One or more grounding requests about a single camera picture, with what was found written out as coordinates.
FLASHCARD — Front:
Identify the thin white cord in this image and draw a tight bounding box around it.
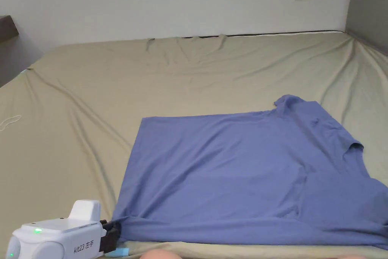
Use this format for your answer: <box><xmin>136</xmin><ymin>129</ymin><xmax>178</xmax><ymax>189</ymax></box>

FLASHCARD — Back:
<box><xmin>0</xmin><ymin>115</ymin><xmax>23</xmax><ymax>132</ymax></box>

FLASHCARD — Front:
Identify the dark wooden bedside shelf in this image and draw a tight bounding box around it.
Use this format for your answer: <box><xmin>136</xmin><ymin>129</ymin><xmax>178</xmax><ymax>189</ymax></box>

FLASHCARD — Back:
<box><xmin>0</xmin><ymin>14</ymin><xmax>43</xmax><ymax>88</ymax></box>

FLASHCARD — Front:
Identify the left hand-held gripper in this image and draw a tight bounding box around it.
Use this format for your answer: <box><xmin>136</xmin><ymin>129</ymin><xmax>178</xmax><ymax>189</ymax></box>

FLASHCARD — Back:
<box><xmin>5</xmin><ymin>199</ymin><xmax>130</xmax><ymax>259</ymax></box>

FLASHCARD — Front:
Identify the bed with beige sheet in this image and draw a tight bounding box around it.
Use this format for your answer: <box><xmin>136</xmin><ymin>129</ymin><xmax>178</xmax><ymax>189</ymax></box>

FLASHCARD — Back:
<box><xmin>0</xmin><ymin>30</ymin><xmax>388</xmax><ymax>259</ymax></box>

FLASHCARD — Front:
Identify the blue shirt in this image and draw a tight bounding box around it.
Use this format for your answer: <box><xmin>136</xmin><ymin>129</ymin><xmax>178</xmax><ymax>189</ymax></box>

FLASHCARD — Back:
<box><xmin>111</xmin><ymin>94</ymin><xmax>388</xmax><ymax>252</ymax></box>

